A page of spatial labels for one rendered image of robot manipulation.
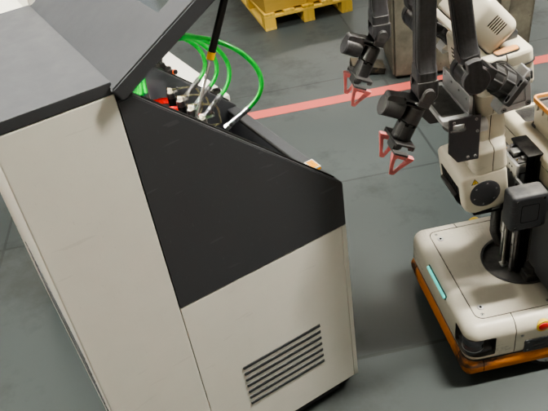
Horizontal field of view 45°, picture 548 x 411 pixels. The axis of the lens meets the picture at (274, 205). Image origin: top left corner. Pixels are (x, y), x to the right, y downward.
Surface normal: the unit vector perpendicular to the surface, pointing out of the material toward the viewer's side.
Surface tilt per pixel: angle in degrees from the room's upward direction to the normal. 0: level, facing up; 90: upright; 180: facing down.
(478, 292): 0
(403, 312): 0
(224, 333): 90
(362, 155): 0
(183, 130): 90
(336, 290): 90
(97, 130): 90
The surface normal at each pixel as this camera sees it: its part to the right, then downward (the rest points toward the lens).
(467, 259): -0.13, -0.79
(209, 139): 0.52, 0.46
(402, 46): 0.01, 0.60
